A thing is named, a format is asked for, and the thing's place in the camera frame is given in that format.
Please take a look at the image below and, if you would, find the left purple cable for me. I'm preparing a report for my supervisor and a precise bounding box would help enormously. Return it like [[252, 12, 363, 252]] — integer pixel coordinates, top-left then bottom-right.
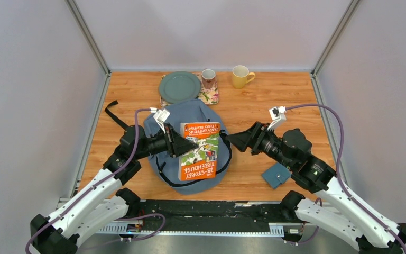
[[25, 107, 167, 254]]

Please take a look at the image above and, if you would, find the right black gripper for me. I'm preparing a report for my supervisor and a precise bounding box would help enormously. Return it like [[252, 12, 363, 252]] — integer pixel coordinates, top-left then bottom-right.
[[225, 121, 293, 170]]

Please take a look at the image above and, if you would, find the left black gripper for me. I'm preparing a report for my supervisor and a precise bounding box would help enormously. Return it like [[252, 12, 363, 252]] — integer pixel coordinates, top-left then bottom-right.
[[134, 122, 198, 160]]

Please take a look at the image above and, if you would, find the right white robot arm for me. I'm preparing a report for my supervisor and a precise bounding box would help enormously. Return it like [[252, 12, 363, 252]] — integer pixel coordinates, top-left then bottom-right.
[[227, 122, 406, 253]]

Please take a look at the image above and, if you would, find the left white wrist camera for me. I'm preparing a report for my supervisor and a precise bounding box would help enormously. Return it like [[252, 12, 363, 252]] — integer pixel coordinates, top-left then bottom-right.
[[150, 107, 170, 133]]

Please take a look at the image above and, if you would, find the yellow ceramic mug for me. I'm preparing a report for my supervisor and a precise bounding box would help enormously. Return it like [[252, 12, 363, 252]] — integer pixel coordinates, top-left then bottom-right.
[[232, 65, 256, 89]]

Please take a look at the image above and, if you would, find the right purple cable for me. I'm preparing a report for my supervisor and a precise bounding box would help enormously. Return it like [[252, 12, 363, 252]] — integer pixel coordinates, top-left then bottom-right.
[[283, 103, 406, 254]]

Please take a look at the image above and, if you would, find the purple cable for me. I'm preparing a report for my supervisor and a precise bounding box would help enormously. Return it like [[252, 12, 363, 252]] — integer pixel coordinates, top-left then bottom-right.
[[283, 103, 406, 254], [25, 107, 167, 254]]

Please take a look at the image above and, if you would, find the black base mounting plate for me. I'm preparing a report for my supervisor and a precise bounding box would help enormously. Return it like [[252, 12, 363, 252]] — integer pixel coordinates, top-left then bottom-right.
[[124, 199, 307, 234]]

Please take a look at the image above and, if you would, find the green ceramic plate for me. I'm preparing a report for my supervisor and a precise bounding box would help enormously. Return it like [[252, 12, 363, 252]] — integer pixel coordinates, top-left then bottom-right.
[[158, 71, 201, 104]]

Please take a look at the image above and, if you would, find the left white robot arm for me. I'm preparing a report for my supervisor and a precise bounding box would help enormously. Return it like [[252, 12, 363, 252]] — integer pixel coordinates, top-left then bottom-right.
[[25, 123, 197, 253]]

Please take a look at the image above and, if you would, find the blue-grey fabric backpack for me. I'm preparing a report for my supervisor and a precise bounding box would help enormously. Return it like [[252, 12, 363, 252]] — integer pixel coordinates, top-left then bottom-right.
[[105, 99, 233, 195]]

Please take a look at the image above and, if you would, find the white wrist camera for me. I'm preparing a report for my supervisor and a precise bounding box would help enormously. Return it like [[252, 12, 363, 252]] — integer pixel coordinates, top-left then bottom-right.
[[150, 107, 170, 133], [267, 106, 287, 131]]

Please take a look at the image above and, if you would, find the floral serving tray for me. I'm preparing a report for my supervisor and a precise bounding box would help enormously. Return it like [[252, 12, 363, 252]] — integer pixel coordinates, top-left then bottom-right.
[[160, 71, 220, 107]]

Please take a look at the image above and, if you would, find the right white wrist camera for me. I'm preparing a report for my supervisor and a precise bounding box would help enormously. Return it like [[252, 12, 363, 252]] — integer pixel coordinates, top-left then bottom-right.
[[267, 106, 287, 131]]

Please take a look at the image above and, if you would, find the pink patterned mug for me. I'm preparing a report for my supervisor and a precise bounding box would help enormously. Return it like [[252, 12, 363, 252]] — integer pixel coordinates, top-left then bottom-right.
[[201, 69, 217, 89]]

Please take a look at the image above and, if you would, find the small teal wallet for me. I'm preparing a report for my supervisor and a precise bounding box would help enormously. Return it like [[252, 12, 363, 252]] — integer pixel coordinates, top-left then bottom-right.
[[262, 163, 291, 189]]

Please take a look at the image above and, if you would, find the aluminium front frame rail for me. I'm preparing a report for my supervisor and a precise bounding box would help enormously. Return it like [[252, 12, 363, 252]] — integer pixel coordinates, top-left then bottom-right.
[[42, 198, 381, 254]]

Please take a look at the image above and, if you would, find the orange treehouse paperback book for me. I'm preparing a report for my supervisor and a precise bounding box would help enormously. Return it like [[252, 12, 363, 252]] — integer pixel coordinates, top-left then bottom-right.
[[178, 122, 220, 181]]

